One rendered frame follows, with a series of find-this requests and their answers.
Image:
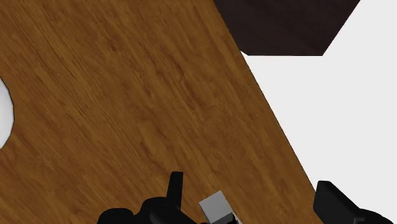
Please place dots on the white round object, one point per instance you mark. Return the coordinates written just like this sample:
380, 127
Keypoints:
4, 113

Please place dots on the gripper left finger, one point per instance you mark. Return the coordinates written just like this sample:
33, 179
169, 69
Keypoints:
174, 192

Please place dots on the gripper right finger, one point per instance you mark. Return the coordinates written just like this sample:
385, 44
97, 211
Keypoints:
333, 204

